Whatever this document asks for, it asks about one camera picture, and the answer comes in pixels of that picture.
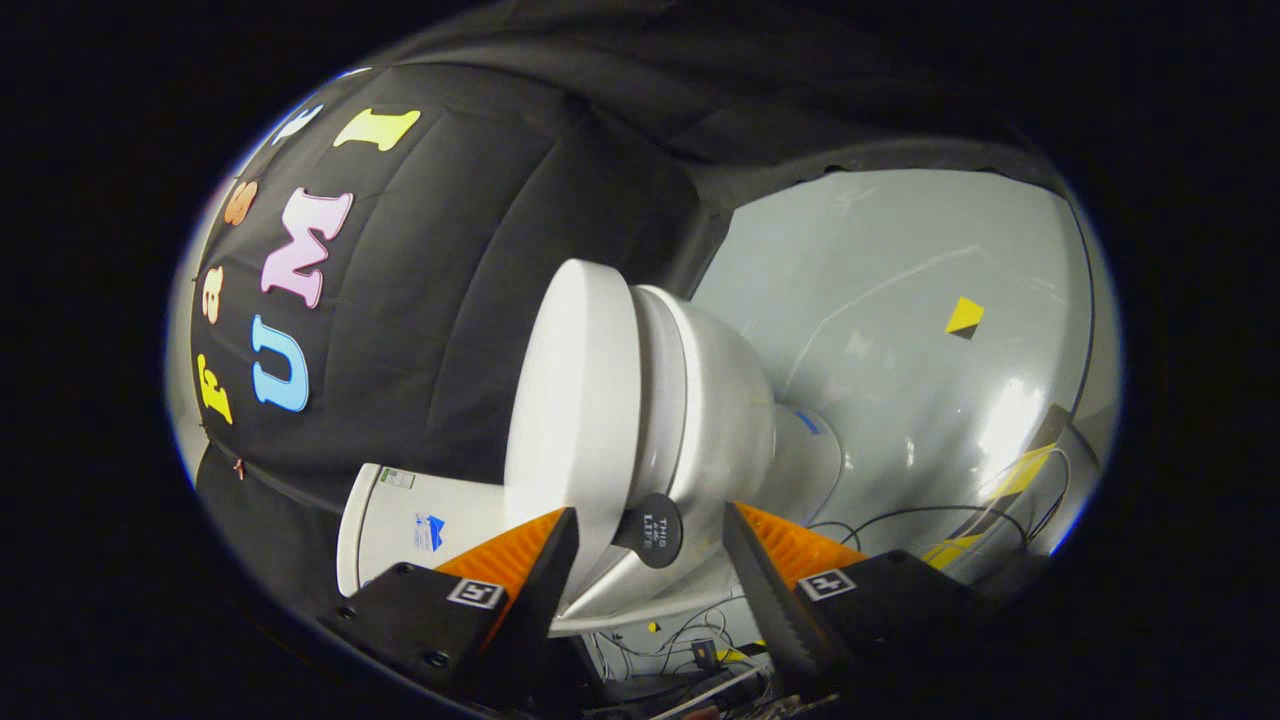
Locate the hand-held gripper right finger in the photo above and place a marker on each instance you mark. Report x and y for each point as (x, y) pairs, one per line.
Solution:
(770, 600)

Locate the white toilet lid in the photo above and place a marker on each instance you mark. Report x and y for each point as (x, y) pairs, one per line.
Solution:
(570, 400)

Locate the black backdrop cloth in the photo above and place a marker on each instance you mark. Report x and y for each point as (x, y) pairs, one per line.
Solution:
(450, 300)

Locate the small black device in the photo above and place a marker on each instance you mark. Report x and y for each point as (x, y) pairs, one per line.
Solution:
(703, 655)

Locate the yellow black hazard tape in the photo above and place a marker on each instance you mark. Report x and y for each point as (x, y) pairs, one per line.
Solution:
(1020, 470)

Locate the yellow black floor sticker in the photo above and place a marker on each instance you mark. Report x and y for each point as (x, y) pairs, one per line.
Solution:
(962, 312)

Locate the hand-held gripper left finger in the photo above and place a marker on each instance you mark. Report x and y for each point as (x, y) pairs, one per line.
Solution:
(545, 590)

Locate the black round lid tab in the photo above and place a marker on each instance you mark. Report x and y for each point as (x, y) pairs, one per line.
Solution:
(655, 530)

